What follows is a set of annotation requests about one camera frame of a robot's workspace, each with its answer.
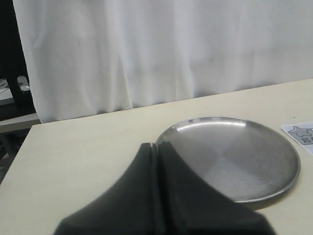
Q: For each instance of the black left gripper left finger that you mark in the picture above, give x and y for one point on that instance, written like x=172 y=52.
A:
x=132 y=206

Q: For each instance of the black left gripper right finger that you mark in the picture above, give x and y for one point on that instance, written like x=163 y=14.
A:
x=192 y=207

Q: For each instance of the round stainless steel plate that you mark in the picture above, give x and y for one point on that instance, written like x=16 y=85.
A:
x=244 y=160

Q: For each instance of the printed paper game board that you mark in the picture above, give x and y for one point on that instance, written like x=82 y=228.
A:
x=302 y=133

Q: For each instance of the white curtain backdrop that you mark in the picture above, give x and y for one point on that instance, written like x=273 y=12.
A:
x=86 y=57

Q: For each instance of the small white clamp object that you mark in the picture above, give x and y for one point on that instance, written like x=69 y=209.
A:
x=23 y=84

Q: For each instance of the grey background shelf table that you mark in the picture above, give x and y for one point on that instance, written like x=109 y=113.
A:
x=14 y=121

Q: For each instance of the black vertical post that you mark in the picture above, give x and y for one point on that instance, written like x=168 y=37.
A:
x=12 y=61

